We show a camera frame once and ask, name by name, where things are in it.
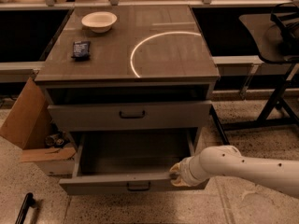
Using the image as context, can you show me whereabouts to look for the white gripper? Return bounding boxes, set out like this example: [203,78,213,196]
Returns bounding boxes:
[169,156,207,187]

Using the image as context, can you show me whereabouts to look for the grey drawer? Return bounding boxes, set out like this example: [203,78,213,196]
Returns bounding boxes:
[60,129,194,195]
[48,101,211,132]

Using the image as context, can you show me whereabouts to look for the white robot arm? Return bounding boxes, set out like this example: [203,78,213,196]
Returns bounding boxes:
[169,146,299,198]

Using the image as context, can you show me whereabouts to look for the grey drawer cabinet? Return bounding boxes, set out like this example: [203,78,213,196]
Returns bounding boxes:
[35,5,221,135]

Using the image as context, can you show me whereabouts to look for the open cardboard box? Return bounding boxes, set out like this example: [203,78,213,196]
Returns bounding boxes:
[0,78,76,175]

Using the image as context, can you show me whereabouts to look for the black side table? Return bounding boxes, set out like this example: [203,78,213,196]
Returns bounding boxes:
[210,1,299,145]

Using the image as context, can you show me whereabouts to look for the cans in box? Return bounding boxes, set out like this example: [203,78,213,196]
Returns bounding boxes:
[45,133,69,147]

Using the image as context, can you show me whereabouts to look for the black bar on floor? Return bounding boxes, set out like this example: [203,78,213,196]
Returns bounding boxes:
[15,192,36,224]

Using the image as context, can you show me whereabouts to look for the dark snack packet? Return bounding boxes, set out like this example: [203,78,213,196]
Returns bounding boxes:
[72,41,91,60]

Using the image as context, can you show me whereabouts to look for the white bowl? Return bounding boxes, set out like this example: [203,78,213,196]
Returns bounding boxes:
[81,11,117,33]

